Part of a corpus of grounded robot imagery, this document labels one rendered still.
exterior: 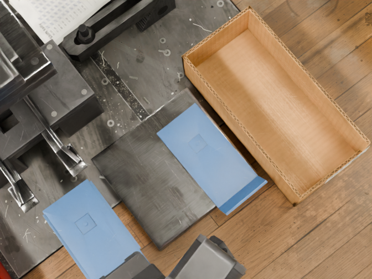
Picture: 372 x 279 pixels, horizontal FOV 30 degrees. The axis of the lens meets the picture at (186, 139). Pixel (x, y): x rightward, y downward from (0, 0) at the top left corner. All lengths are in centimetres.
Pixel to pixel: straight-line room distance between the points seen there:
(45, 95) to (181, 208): 24
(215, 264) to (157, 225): 32
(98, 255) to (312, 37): 44
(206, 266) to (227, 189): 32
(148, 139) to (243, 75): 17
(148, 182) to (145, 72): 17
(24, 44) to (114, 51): 26
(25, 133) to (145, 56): 22
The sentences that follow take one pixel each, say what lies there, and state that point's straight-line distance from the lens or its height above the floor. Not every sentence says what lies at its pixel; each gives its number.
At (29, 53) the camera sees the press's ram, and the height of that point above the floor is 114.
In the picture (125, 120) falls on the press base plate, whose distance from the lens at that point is 100.
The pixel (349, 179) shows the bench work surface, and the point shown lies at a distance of 99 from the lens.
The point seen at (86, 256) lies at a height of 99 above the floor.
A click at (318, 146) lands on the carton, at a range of 99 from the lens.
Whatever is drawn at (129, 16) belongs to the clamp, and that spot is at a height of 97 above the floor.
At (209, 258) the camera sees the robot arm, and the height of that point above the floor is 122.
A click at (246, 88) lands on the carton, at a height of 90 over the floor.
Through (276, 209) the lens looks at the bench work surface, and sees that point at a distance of 97.
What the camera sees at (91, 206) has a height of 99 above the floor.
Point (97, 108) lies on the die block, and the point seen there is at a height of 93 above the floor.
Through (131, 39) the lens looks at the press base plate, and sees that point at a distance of 105.
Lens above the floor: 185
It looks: 75 degrees down
